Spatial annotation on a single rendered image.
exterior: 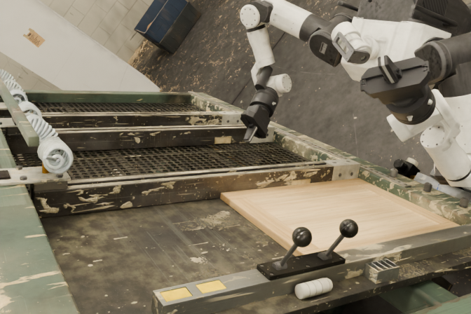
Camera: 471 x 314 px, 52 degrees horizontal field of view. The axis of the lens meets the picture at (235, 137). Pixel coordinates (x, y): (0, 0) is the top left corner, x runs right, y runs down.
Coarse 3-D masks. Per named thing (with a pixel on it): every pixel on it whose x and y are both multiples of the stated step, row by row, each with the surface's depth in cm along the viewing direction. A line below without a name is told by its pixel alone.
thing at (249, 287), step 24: (408, 240) 118; (432, 240) 119; (456, 240) 123; (360, 264) 105; (168, 288) 86; (192, 288) 87; (240, 288) 89; (264, 288) 92; (288, 288) 95; (168, 312) 82; (192, 312) 84
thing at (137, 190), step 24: (24, 168) 117; (240, 168) 148; (264, 168) 152; (288, 168) 154; (312, 168) 158; (336, 168) 163; (48, 192) 115; (72, 192) 118; (96, 192) 121; (120, 192) 125; (144, 192) 128; (168, 192) 132; (192, 192) 136; (216, 192) 140; (48, 216) 117
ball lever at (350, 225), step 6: (342, 222) 96; (348, 222) 95; (354, 222) 95; (342, 228) 95; (348, 228) 94; (354, 228) 94; (342, 234) 95; (348, 234) 94; (354, 234) 94; (336, 240) 98; (330, 246) 100; (336, 246) 99; (324, 252) 102; (330, 252) 100; (324, 258) 101; (330, 258) 102
